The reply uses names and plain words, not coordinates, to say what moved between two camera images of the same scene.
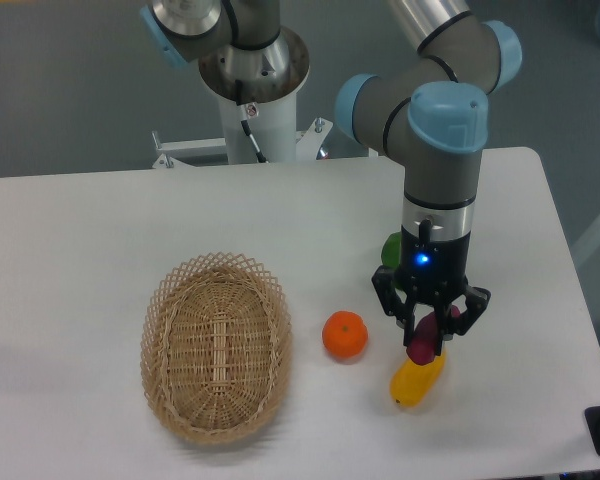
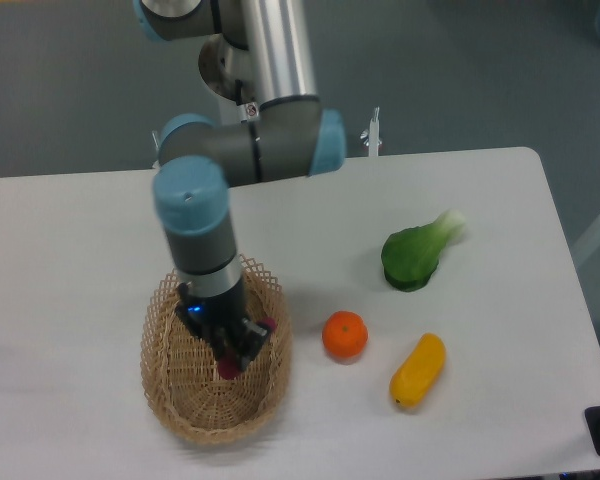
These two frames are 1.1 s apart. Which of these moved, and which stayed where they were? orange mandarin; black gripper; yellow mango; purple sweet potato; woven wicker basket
Moved: purple sweet potato; black gripper
Stayed: orange mandarin; woven wicker basket; yellow mango
